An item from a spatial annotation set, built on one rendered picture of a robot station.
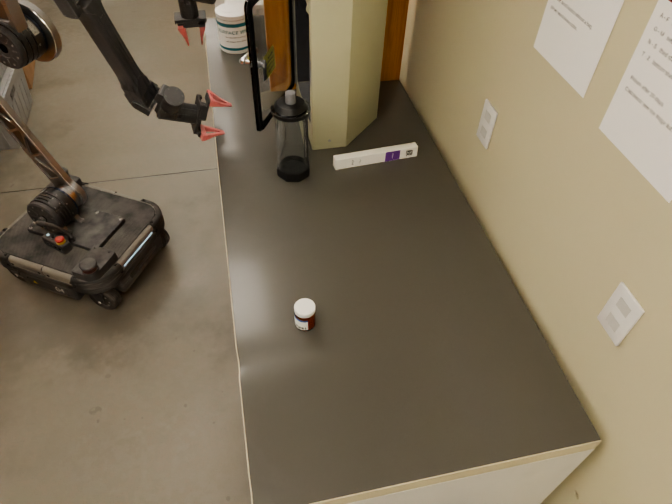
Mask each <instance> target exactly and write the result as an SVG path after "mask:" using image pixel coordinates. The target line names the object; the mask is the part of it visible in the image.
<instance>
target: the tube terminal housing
mask: <svg viewBox="0 0 672 504"><path fill-rule="evenodd" d="M306 3H307V5H308V10H309V48H310V61H311V84H310V106H311V112H310V118H311V123H310V122H309V119H308V137H309V140H310V143H311V147H312V150H319V149H328V148H337V147H346V146H347V145H348V144H349V143H350V142H351V141H352V140H354V139H355V138H356V137H357V136H358V135H359V134H360V133H361V132H362V131H363V130H364V129H365V128H366V127H367V126H368V125H370V124H371V123H372V122H373V121H374V120H375V119H376V118H377V111H378V100H379V90H380V79H381V69H382V58H383V48H384V37H385V27H386V16H387V5H388V0H306Z"/></svg>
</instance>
